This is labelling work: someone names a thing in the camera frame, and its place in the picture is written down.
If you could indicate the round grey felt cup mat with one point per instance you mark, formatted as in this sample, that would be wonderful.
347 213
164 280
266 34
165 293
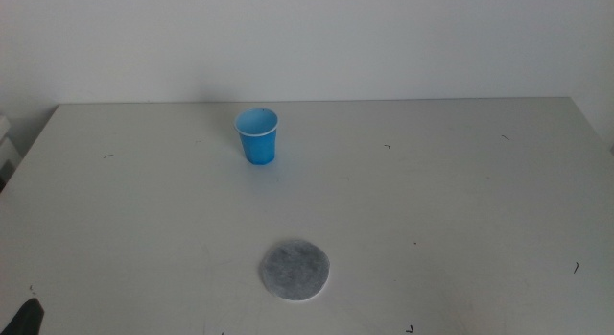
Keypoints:
294 270

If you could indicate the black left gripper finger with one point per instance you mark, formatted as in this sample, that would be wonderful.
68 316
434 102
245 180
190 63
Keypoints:
25 319

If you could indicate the blue plastic cup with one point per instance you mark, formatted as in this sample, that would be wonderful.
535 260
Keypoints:
258 145

